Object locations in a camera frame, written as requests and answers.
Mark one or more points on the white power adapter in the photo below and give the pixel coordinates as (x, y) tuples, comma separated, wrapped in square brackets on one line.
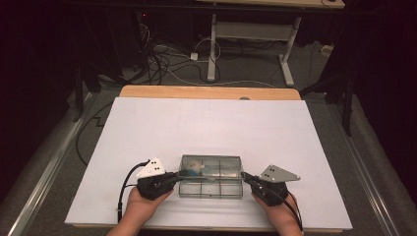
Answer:
[(194, 56)]

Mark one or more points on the white table cover sheet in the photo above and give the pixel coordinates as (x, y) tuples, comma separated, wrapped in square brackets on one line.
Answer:
[(164, 131)]

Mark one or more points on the clear plastic compartment box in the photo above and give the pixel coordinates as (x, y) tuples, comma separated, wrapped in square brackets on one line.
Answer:
[(216, 188)]

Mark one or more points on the person's right hand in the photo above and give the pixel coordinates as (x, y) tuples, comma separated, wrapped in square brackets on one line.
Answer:
[(282, 214)]

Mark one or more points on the white power strip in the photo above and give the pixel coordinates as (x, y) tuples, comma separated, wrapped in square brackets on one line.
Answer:
[(327, 49)]

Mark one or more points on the black device with red light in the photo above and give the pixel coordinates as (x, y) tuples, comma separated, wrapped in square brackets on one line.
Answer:
[(144, 15)]

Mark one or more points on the white-legged desk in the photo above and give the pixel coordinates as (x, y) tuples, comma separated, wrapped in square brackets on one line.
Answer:
[(212, 49)]

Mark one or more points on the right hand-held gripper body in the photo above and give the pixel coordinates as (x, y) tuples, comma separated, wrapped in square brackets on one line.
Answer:
[(270, 193)]

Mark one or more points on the black metal stand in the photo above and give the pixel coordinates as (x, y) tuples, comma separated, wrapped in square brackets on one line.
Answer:
[(78, 98), (347, 111)]

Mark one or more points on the light wooden table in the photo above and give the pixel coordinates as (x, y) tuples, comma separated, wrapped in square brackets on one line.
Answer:
[(209, 92)]

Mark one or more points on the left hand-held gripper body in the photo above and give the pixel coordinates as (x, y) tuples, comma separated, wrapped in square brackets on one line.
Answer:
[(154, 187)]

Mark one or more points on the small blue and white trinket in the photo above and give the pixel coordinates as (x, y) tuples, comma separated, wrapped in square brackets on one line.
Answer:
[(194, 167)]

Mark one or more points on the metal floor rail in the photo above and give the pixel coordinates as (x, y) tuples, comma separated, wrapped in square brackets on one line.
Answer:
[(370, 183), (42, 180)]

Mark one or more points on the person's left hand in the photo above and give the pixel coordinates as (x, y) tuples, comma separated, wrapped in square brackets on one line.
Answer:
[(144, 208)]

